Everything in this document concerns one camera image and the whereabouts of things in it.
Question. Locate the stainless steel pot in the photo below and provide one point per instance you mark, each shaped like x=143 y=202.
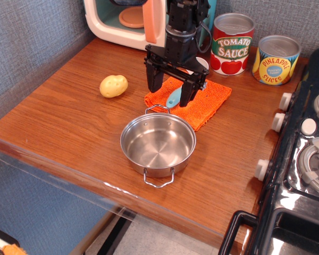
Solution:
x=158 y=145

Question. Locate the toy microwave teal and cream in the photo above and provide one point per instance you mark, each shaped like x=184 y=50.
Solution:
x=135 y=24

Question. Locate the tomato sauce can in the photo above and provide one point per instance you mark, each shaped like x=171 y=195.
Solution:
x=231 y=42

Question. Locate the orange cloth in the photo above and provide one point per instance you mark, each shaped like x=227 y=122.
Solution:
x=200 y=109

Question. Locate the black toy stove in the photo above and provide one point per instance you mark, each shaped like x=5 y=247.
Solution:
x=288 y=218

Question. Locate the pineapple slices can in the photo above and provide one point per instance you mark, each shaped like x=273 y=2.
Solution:
x=276 y=59

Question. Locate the yellow toy potato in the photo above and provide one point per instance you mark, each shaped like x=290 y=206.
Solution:
x=113 y=86

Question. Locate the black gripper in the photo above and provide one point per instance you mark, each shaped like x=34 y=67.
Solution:
x=177 y=59

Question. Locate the orange object bottom left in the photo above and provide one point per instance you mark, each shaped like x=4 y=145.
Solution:
x=13 y=249

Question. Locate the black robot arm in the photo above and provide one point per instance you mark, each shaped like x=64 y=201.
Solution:
x=184 y=15

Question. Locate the white stove knob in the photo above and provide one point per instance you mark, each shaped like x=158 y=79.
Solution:
x=285 y=101
x=278 y=122
x=261 y=169

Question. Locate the white spoon brush teal handle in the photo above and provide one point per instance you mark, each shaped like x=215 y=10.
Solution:
x=174 y=97

